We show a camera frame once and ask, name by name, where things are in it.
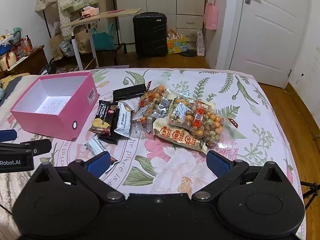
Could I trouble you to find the white snack bar packet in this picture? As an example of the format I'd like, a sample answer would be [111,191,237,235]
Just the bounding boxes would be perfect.
[114,102,132,138]
[84,135,119,172]

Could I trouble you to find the black soda cracker packet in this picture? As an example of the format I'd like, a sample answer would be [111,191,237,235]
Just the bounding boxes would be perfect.
[89,100,118,135]

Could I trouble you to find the clear bag mixed nuts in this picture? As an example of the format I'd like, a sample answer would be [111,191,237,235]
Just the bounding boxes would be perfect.
[169,96,223,147]
[131,85,166,133]

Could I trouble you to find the cream orange biscuit bag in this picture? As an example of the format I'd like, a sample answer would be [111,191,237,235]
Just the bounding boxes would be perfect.
[153,90,215,153]

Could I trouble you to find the plain black snack packet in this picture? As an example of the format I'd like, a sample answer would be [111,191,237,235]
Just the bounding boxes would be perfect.
[113,84,146,101]

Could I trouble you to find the pink cardboard box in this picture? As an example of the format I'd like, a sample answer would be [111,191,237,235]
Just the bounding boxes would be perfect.
[10,72,98,140]

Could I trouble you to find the floral bed sheet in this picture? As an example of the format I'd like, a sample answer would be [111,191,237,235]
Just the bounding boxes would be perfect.
[1,69,305,239]

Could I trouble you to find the wooden nightstand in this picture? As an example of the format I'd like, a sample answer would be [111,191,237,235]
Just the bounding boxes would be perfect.
[0,45,48,79]

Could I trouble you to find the cream gift box red ribbon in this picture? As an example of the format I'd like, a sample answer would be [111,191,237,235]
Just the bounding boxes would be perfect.
[0,51,17,71]

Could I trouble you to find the black tripod leg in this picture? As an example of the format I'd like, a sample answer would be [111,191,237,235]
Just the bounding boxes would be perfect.
[300,181,320,210]

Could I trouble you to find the brown paper bag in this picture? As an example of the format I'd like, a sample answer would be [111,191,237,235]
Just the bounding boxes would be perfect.
[49,34,64,60]

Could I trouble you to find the teal shopping bag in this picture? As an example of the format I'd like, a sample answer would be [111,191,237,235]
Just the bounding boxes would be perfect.
[92,23,114,51]

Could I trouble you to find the white plastic package on floor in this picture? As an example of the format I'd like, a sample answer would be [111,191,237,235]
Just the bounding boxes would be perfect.
[196,30,205,56]

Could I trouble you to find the rolling laptop table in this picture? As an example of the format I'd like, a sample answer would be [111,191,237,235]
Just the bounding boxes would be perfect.
[61,8,141,71]

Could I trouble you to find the colourful gift bag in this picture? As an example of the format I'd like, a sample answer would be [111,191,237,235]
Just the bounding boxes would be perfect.
[167,29,187,55]

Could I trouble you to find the pink tissue box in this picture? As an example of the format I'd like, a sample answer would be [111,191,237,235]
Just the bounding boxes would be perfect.
[81,6,100,18]

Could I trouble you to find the black suitcase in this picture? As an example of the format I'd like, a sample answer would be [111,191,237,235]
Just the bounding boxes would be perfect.
[133,12,168,59]

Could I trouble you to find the pink paper bag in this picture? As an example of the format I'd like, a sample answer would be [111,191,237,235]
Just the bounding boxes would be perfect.
[203,0,219,30]

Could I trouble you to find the white door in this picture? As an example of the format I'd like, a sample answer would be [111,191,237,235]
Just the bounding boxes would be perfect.
[230,0,309,87]

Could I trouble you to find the white wardrobe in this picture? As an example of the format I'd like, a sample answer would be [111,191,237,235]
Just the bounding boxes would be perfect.
[116,0,205,49]

